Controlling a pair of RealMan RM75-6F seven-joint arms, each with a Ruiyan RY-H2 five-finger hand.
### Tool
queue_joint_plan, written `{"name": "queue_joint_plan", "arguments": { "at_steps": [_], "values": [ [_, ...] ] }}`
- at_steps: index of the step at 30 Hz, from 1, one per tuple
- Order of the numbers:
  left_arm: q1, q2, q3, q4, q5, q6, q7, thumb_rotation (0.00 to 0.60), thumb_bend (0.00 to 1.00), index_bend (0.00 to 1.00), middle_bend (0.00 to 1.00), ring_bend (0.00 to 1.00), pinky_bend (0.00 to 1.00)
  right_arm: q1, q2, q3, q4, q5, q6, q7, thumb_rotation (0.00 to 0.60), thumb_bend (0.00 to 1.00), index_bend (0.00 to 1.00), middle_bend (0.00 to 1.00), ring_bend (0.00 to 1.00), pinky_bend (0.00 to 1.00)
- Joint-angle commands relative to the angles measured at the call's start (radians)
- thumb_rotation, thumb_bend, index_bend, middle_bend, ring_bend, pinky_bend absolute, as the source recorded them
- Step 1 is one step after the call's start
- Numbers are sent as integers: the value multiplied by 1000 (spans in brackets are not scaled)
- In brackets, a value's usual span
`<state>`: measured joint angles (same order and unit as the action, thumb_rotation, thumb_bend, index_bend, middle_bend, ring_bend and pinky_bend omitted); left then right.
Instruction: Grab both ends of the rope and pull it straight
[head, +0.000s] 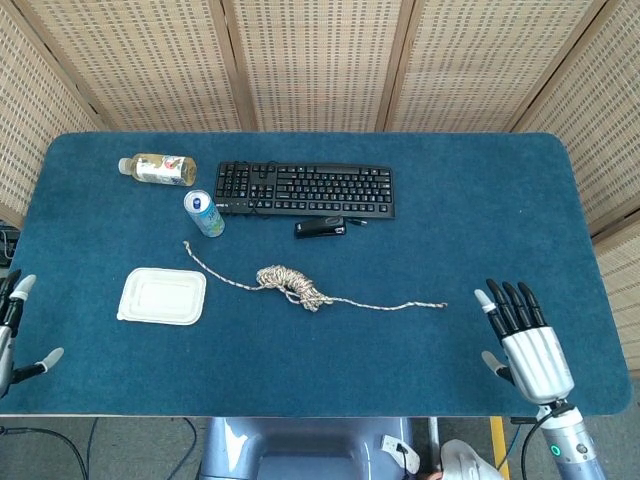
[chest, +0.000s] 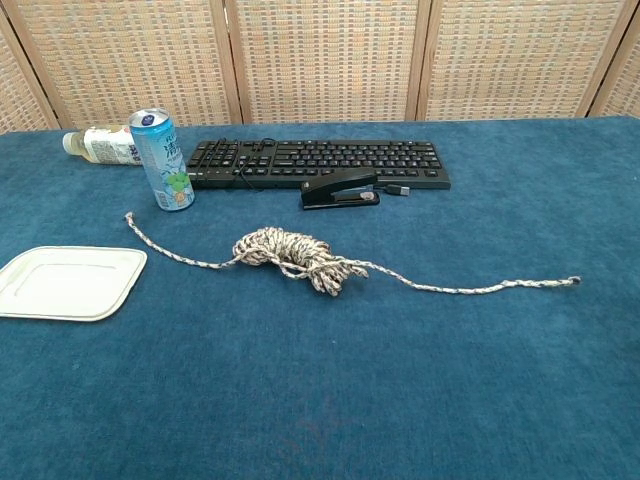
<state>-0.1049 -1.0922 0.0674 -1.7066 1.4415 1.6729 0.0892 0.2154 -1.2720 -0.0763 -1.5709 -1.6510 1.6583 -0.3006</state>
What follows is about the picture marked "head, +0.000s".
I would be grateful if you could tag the clear plastic tea bottle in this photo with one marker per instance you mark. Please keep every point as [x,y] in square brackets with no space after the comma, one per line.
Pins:
[160,169]

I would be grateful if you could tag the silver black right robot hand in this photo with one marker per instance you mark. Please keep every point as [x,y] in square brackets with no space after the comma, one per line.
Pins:
[535,360]

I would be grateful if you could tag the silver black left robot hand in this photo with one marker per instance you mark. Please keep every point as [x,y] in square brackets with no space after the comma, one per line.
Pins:
[5,350]

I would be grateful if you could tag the white rounded cloth object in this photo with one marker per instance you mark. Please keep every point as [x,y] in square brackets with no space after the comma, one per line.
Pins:
[467,460]

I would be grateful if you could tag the white plastic tray lid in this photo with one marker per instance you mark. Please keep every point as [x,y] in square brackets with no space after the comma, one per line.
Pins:
[162,296]

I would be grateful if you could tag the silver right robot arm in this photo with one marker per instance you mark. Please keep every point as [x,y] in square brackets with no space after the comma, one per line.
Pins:
[572,450]

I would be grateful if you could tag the blue carpet table cover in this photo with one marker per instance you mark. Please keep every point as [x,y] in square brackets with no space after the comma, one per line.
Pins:
[350,360]

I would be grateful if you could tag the black computer keyboard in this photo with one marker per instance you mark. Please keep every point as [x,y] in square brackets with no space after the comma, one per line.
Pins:
[320,190]

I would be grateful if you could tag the grey blue robot torso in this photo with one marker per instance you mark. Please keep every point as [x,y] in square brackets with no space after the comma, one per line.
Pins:
[300,450]

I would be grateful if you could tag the blue drink can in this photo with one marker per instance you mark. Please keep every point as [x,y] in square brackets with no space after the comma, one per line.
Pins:
[207,215]

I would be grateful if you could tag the black stapler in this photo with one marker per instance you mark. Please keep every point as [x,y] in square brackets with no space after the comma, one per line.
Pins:
[320,229]

